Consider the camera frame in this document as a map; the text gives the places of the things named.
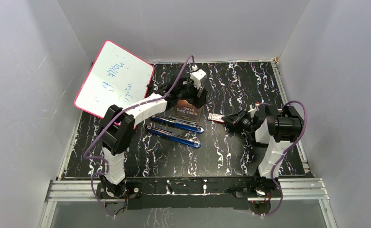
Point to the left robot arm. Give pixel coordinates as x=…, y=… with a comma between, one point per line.
x=118, y=125

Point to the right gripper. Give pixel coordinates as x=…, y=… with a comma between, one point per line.
x=234, y=119

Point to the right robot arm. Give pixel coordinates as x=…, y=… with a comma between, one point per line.
x=276, y=130

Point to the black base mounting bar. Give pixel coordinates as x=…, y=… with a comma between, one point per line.
x=186, y=192

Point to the pink framed whiteboard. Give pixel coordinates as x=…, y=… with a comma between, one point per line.
x=117, y=77

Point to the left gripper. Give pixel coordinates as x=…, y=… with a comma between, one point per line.
x=197, y=101

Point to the aluminium frame rail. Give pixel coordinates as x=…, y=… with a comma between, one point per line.
x=290, y=189

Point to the red staples box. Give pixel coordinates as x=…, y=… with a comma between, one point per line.
x=215, y=118

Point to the blue stapler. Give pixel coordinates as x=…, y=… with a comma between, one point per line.
x=181, y=131

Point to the three days to see book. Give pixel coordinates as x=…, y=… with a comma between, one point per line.
x=187, y=112

